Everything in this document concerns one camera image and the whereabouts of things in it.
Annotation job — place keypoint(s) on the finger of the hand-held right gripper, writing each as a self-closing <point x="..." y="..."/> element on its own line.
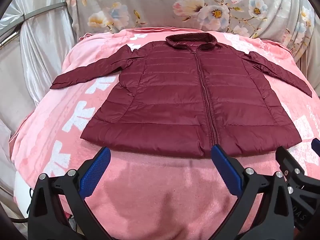
<point x="316" y="147"/>
<point x="287" y="158"/>

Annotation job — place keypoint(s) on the floral grey bed cloth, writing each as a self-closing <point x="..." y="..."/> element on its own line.
<point x="155" y="2"/>

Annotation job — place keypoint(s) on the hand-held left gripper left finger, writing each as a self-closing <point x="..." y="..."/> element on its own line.
<point x="96" y="168"/>

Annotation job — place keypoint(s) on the grey metal pole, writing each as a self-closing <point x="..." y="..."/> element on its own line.
<point x="37" y="13"/>

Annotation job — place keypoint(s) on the white bed sheet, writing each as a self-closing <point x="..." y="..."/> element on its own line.
<point x="21" y="192"/>

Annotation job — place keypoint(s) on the white satin curtain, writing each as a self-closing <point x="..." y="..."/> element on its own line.
<point x="27" y="62"/>

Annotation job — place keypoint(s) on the pink blanket with white print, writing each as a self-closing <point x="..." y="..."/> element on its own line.
<point x="155" y="195"/>

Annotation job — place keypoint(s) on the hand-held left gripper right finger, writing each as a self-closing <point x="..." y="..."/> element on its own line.
<point x="225" y="167"/>

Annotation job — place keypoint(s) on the maroon puffer jacket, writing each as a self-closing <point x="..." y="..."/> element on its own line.
<point x="180" y="100"/>

